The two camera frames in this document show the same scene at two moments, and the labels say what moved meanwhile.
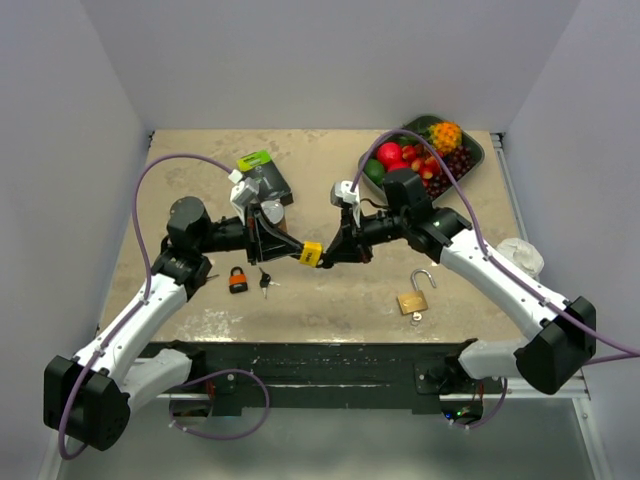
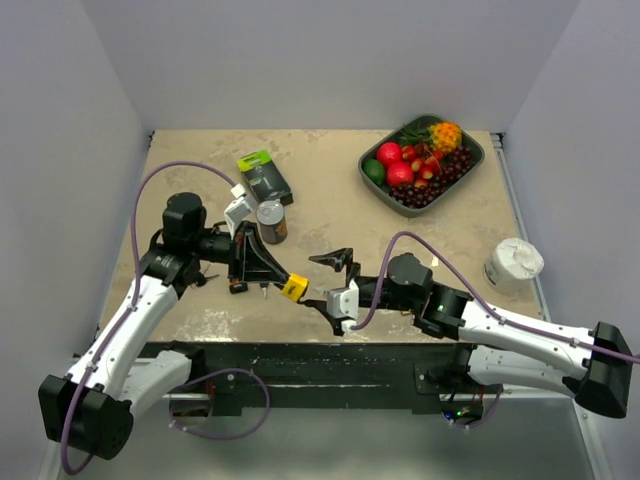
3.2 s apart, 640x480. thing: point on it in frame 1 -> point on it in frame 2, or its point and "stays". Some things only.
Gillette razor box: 271,184 stays
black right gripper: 350,244 -> 338,259
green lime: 375,170 stays
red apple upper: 389,153 stays
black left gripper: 256,247 -> 237,262
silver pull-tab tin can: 274,210 stays
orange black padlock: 237,282 stays
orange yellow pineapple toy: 446,136 stays
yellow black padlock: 311,253 -> 295,287
